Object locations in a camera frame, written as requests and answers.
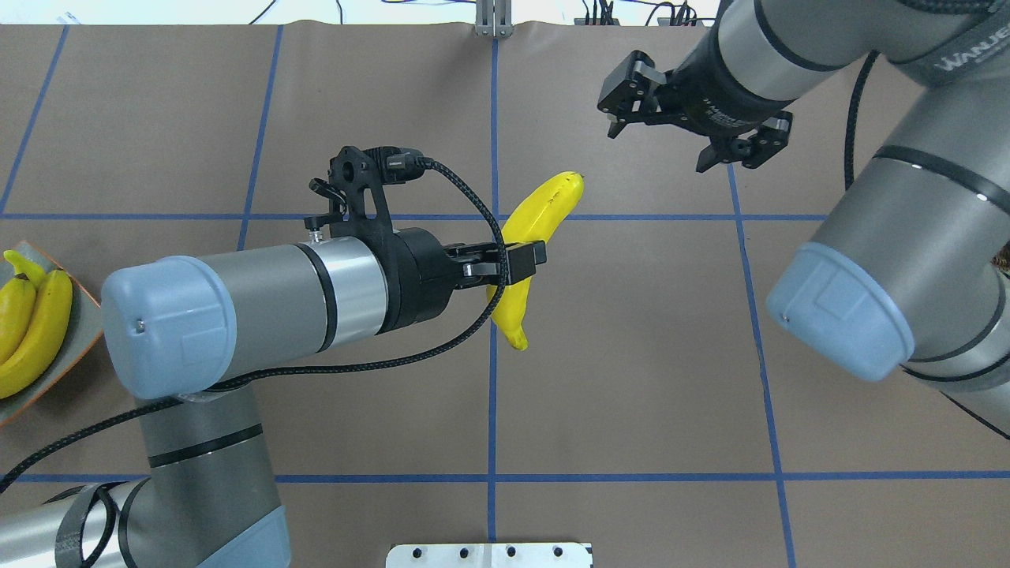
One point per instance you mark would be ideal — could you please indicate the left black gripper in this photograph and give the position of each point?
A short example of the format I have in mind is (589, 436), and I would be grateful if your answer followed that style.
(414, 276)

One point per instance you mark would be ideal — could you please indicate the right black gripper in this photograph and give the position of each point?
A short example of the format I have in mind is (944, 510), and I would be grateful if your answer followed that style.
(714, 101)

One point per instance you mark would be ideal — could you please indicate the yellow banana with brown marks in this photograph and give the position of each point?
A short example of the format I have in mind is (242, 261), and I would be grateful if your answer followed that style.
(536, 218)

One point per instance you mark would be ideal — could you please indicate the yellow banana with brown tip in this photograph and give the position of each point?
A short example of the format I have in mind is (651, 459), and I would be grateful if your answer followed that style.
(18, 297)

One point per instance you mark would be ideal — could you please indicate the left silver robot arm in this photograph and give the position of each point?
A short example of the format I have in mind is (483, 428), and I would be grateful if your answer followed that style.
(186, 337)

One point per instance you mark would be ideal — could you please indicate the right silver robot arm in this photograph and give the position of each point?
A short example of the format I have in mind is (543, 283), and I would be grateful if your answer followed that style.
(901, 273)

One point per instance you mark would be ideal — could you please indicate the brown woven wicker basket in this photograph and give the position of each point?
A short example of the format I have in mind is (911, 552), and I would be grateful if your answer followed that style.
(1002, 260)

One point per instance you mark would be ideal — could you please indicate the grey square plate orange rim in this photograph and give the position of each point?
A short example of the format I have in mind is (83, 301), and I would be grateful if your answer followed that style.
(85, 329)

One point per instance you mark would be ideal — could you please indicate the brown paper table cover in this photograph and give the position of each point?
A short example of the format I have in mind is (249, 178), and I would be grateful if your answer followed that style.
(658, 414)

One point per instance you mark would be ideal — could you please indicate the grey aluminium frame post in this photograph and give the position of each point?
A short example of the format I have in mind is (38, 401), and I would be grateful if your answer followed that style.
(493, 18)

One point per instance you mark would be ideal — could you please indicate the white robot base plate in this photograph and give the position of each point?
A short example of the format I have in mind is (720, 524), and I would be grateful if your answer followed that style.
(528, 554)

